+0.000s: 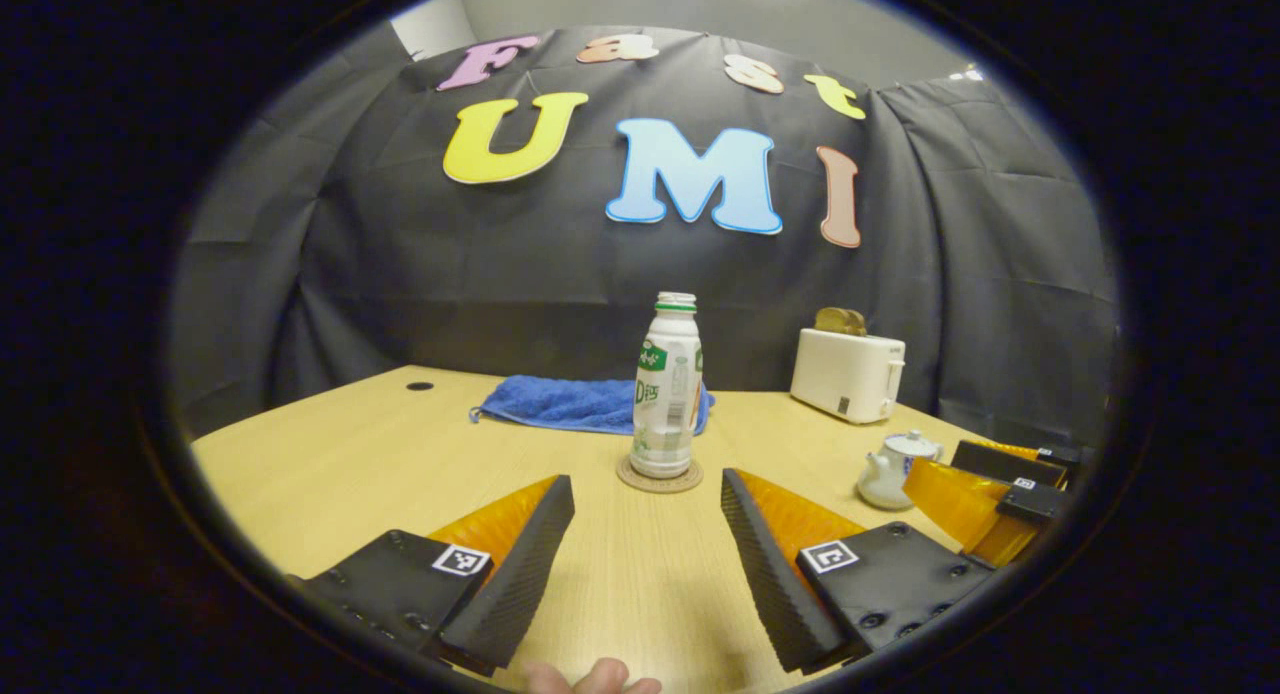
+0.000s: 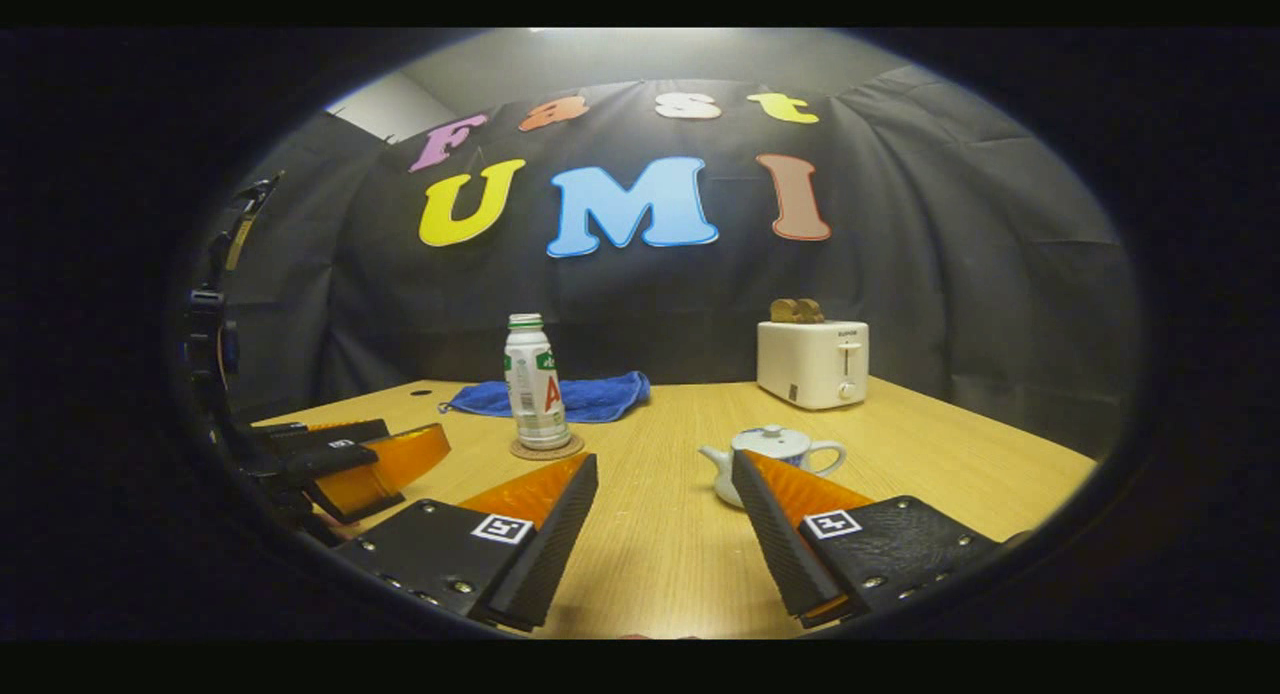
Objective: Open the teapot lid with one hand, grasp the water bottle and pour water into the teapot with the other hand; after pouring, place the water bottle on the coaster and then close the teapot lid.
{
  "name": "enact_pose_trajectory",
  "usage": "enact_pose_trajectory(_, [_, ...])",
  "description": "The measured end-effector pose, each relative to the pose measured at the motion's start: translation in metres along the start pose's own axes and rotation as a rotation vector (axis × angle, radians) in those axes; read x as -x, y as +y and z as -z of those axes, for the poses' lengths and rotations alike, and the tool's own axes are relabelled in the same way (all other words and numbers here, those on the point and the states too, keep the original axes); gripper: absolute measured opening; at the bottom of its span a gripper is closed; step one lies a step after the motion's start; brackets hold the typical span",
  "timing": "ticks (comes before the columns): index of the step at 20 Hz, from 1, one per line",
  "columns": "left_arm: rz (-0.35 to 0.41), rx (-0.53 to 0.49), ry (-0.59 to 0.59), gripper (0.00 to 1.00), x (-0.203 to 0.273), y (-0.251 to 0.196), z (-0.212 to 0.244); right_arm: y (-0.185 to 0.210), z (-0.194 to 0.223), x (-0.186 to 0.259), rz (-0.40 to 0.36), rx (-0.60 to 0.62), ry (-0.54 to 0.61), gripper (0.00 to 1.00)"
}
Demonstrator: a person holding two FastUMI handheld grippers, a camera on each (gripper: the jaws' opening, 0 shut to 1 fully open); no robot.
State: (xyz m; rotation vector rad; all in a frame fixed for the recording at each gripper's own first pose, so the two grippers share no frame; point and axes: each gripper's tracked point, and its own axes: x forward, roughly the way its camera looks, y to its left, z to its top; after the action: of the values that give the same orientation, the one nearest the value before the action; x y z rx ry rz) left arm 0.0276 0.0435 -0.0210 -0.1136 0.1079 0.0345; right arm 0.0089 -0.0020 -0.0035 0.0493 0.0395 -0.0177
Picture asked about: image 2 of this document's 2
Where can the white water bottle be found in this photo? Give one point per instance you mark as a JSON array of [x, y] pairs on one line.
[[535, 384]]

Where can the white toaster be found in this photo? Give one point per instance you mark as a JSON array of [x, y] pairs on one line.
[[810, 364]]

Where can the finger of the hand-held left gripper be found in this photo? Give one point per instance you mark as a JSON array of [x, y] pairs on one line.
[[330, 434], [335, 461]]

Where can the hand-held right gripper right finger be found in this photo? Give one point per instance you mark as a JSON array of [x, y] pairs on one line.
[[785, 544]]

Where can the round coaster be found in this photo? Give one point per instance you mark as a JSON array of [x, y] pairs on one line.
[[575, 446]]

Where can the blue towel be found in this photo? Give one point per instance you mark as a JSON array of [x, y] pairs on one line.
[[600, 396]]

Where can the white blue teacup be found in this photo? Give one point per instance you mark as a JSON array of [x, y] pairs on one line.
[[810, 459]]

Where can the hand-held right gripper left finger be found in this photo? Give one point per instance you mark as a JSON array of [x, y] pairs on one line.
[[540, 554]]

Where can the brown toast slices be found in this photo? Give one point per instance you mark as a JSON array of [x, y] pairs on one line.
[[796, 311]]

